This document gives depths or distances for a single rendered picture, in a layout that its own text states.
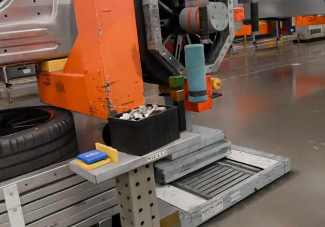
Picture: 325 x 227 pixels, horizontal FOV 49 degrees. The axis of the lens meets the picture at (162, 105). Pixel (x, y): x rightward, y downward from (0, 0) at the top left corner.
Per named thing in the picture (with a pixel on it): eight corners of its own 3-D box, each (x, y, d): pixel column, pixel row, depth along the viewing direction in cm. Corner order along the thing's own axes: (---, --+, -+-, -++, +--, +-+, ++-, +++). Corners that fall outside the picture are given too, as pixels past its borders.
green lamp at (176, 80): (177, 85, 132) (176, 74, 131) (184, 86, 129) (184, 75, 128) (169, 87, 129) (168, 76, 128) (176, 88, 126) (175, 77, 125)
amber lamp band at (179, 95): (178, 98, 133) (177, 88, 132) (185, 99, 130) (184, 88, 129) (170, 100, 130) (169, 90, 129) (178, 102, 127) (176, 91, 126)
